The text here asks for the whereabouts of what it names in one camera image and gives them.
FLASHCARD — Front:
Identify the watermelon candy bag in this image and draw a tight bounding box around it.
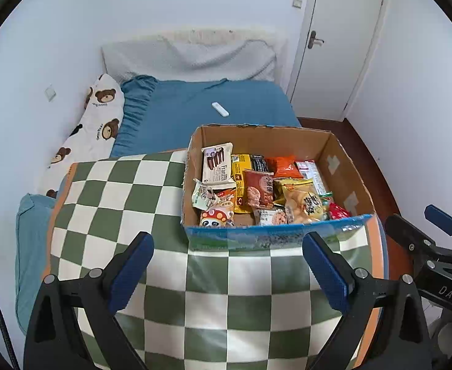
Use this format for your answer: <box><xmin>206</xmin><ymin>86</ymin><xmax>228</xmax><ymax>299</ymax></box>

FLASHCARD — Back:
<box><xmin>320</xmin><ymin>192</ymin><xmax>352</xmax><ymax>220</ymax></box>

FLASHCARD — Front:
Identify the small green white snack packet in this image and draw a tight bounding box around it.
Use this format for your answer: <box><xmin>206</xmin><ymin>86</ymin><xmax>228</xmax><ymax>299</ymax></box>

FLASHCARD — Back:
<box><xmin>192</xmin><ymin>179</ymin><xmax>236</xmax><ymax>211</ymax></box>

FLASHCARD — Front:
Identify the yellow rice cracker bag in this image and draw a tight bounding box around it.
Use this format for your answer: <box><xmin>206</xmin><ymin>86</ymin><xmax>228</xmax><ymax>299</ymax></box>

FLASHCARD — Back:
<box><xmin>275</xmin><ymin>179</ymin><xmax>323</xmax><ymax>224</ymax></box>

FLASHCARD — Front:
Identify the Franzzi chocolate cookie packet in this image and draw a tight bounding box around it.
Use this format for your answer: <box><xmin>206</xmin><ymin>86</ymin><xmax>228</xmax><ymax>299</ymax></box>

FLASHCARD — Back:
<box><xmin>202</xmin><ymin>142</ymin><xmax>233</xmax><ymax>185</ymax></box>

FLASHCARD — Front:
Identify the red brown snack packet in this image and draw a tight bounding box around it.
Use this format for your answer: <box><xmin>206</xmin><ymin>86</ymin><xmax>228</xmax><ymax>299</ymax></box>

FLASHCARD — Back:
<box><xmin>243</xmin><ymin>170</ymin><xmax>274</xmax><ymax>209</ymax></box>

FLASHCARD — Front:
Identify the panda mushroom snack packet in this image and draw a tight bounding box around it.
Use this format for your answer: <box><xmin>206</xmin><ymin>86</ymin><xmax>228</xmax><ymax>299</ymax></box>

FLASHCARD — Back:
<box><xmin>199</xmin><ymin>189</ymin><xmax>236</xmax><ymax>228</ymax></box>

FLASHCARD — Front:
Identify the red white wafer packet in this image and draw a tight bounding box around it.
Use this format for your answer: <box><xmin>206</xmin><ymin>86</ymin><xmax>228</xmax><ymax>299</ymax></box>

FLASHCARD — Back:
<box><xmin>295</xmin><ymin>160</ymin><xmax>328</xmax><ymax>195</ymax></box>

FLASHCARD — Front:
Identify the green white checkered blanket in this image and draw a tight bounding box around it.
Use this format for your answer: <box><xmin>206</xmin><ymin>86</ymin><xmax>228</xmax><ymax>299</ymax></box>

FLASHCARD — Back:
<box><xmin>42</xmin><ymin>149</ymin><xmax>389</xmax><ymax>370</ymax></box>

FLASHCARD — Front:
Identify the oat cookie packet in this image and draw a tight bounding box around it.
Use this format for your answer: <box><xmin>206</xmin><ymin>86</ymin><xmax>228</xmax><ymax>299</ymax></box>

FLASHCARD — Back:
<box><xmin>254</xmin><ymin>208</ymin><xmax>288</xmax><ymax>226</ymax></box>

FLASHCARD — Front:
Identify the bear print pillow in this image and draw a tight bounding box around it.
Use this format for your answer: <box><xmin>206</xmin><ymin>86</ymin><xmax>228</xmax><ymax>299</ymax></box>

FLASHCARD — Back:
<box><xmin>37</xmin><ymin>74</ymin><xmax>125</xmax><ymax>197</ymax></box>

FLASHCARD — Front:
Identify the cardboard box with blue print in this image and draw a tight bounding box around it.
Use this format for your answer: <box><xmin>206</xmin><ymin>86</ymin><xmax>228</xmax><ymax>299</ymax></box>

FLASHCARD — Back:
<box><xmin>181</xmin><ymin>125</ymin><xmax>375</xmax><ymax>251</ymax></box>

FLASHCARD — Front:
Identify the orange snack packet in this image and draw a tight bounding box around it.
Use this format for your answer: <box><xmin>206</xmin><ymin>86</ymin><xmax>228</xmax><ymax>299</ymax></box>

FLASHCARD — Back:
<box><xmin>265</xmin><ymin>155</ymin><xmax>303</xmax><ymax>179</ymax></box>

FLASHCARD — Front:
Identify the blue bed sheet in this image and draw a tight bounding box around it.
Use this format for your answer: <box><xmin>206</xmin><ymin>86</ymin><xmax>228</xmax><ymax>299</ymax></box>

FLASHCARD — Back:
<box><xmin>15</xmin><ymin>75</ymin><xmax>300</xmax><ymax>331</ymax></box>

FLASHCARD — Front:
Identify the yellow snack packet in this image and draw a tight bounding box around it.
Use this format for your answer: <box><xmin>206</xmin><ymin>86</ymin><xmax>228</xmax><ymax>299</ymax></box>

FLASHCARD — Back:
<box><xmin>232</xmin><ymin>154</ymin><xmax>252</xmax><ymax>214</ymax></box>

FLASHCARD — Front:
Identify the black snack packet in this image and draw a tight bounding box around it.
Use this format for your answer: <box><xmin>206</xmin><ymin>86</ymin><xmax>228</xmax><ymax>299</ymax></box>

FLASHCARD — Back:
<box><xmin>249</xmin><ymin>154</ymin><xmax>268</xmax><ymax>172</ymax></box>

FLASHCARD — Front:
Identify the white remote control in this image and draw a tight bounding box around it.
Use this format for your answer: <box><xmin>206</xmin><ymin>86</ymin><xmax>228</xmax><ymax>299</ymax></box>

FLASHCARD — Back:
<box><xmin>212</xmin><ymin>102</ymin><xmax>229</xmax><ymax>118</ymax></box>

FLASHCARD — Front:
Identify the white padded headboard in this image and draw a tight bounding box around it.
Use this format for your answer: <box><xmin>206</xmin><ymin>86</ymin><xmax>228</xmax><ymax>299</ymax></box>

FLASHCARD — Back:
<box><xmin>101</xmin><ymin>28</ymin><xmax>287</xmax><ymax>84</ymax></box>

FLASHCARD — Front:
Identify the white door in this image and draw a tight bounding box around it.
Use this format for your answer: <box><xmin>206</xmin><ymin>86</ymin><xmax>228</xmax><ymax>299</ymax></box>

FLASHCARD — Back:
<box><xmin>288</xmin><ymin>0</ymin><xmax>384</xmax><ymax>120</ymax></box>

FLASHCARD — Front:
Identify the wall socket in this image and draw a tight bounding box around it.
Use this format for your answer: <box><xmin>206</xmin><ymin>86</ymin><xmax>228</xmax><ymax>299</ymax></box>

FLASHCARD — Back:
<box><xmin>45</xmin><ymin>85</ymin><xmax>57</xmax><ymax>101</ymax></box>

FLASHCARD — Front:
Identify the door handle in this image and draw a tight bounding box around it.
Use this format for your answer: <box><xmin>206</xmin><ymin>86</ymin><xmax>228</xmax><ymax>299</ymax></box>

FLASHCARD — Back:
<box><xmin>308</xmin><ymin>30</ymin><xmax>324</xmax><ymax>49</ymax></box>

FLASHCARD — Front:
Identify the wall light switch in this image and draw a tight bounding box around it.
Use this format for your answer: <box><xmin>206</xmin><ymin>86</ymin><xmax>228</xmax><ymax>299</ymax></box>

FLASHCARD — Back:
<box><xmin>292</xmin><ymin>0</ymin><xmax>303</xmax><ymax>8</ymax></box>

